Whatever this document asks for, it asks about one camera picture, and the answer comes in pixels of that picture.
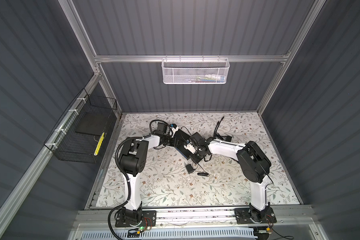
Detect black network switch blue ports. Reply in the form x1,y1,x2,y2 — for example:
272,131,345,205
173,130,192,160

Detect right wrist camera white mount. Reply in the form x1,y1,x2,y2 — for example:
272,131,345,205
184,141,196,154

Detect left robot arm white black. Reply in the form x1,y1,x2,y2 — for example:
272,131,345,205
115,120,179,225

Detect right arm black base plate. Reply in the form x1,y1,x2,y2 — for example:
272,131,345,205
234,206,277,224

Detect black foam pad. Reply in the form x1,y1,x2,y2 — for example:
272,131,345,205
75,113,108,137

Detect markers in white basket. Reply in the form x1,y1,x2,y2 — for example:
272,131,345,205
188,74,226,84

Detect black wire basket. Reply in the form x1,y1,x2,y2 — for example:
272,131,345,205
44,90,119,164

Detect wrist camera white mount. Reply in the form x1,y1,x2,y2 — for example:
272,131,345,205
184,141,196,154
169,124,179,138

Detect black power adapter with cable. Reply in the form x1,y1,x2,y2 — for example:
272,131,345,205
185,164,210,177

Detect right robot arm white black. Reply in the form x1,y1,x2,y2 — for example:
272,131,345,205
184,136,273,215

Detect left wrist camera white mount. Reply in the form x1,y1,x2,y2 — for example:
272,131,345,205
169,124,179,138

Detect white ventilated cable duct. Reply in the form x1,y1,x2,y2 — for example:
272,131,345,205
79,227,258,240

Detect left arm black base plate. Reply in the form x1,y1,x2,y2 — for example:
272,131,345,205
115,209,157,228

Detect white wire mesh basket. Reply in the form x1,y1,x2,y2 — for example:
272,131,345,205
161,57,230,85

